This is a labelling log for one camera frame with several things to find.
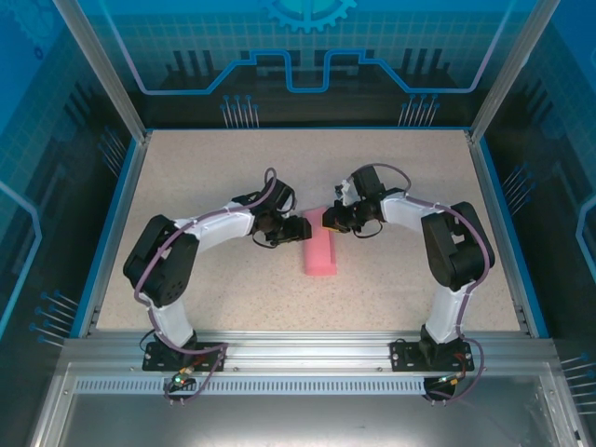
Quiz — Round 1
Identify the pink cloth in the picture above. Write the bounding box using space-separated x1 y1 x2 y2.
301 207 337 278

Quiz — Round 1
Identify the steel sheet panel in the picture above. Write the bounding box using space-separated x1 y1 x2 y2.
27 394 588 447

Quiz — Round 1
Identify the small connector with LED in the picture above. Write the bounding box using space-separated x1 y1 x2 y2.
169 366 196 390
435 370 467 387

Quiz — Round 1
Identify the wide aluminium frame rail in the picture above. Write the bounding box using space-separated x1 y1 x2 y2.
62 330 560 370

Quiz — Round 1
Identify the aluminium table side rail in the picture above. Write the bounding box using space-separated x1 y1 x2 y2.
78 131 155 339
465 129 549 339

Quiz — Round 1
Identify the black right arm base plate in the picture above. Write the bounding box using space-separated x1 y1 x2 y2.
389 338 476 373

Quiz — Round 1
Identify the slotted aluminium cable duct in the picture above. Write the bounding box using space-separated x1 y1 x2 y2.
74 377 544 395

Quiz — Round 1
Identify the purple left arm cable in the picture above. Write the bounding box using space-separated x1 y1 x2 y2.
133 167 280 407

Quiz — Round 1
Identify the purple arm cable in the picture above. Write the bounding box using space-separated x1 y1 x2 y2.
133 167 280 407
370 162 497 407

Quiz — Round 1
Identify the aluminium frame post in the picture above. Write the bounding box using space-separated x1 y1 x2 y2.
49 0 155 143
467 0 560 143

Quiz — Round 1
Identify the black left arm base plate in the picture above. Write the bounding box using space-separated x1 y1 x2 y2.
142 342 229 373

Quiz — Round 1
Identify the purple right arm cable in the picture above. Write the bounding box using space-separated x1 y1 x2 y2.
370 162 497 407

